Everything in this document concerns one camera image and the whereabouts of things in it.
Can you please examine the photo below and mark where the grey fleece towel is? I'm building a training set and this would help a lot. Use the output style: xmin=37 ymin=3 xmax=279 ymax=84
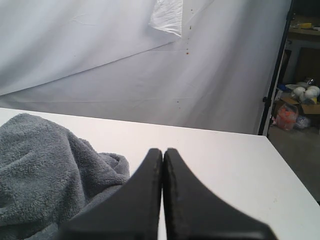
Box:
xmin=0 ymin=113 xmax=130 ymax=240

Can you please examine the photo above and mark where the black backdrop stand pole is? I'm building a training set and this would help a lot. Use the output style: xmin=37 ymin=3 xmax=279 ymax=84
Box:
xmin=257 ymin=0 xmax=295 ymax=136

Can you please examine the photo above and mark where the white backdrop sheet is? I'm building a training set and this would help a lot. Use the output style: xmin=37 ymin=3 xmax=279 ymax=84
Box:
xmin=0 ymin=0 xmax=291 ymax=134

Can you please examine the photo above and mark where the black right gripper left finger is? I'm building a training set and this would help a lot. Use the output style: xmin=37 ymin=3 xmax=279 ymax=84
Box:
xmin=60 ymin=148 xmax=163 ymax=240

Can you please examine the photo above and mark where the wooden shelf unit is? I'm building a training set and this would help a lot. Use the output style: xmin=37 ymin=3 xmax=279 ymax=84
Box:
xmin=282 ymin=15 xmax=320 ymax=84

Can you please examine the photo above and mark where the cardboard box with clutter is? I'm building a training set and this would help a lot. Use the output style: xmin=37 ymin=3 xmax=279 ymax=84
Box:
xmin=273 ymin=82 xmax=320 ymax=120

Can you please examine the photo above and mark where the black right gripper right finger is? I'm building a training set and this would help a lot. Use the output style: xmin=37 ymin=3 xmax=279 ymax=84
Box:
xmin=162 ymin=148 xmax=276 ymax=240

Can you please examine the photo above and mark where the orange plastic bag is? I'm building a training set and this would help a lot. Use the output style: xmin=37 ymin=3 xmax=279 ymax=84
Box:
xmin=275 ymin=103 xmax=299 ymax=131

